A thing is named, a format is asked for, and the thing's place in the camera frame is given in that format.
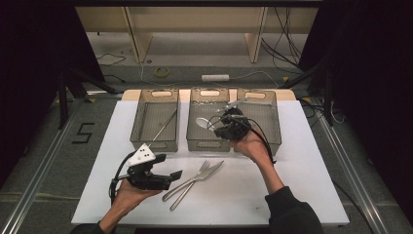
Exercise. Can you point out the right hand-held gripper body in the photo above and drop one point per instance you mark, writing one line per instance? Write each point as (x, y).
(237, 128)

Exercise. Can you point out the silver fork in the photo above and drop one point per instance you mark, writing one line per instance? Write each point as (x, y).
(211, 170)

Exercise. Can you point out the person's right hand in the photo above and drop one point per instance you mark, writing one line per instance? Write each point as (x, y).
(253, 148)

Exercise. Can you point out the black curtain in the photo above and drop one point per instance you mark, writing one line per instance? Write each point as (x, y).
(26, 81)
(373, 97)

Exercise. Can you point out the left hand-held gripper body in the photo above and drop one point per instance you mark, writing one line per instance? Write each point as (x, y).
(146, 177)

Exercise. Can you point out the person's left hand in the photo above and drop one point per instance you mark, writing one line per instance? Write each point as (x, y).
(130, 196)

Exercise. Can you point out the smoky clear plastic bin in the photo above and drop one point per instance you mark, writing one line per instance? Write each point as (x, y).
(195, 110)
(146, 117)
(266, 120)

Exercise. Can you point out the yellow tape roll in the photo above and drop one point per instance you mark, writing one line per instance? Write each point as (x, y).
(155, 72)

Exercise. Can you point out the metal fork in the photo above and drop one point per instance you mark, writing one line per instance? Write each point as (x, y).
(205, 166)

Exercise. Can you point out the black tripod stand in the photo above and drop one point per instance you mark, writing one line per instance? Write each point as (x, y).
(328, 107)
(61, 104)

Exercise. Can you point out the beige wooden shelf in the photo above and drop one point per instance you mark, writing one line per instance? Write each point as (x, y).
(195, 22)

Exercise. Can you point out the metal chopstick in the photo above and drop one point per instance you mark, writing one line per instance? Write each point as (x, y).
(164, 125)

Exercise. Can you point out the metal floor rail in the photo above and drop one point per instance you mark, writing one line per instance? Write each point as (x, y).
(352, 178)
(42, 165)

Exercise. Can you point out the white table cover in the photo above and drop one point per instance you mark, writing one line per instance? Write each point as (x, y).
(243, 195)

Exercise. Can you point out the white power strip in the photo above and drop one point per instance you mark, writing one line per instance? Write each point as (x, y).
(214, 78)

